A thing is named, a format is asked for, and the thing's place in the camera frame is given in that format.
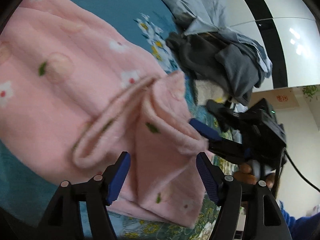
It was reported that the pink fleece floral garment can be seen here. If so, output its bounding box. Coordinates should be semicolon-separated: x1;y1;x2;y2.
1;0;207;228

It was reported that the dark grey clothes pile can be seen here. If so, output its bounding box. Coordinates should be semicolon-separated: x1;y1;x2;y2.
166;33;266;106

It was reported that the person's right hand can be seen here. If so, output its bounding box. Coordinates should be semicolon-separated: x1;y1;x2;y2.
233;163;276;189

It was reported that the beige fleece garment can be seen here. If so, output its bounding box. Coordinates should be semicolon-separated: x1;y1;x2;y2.
194;80;239;106

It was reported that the cardboard box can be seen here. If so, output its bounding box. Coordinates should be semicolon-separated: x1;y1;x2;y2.
249;88;299;110

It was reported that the teal floral bed blanket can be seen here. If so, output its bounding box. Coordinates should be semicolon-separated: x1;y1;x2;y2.
1;0;220;239

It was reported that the black cable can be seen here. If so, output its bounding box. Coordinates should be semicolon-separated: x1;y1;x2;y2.
282;147;320;193

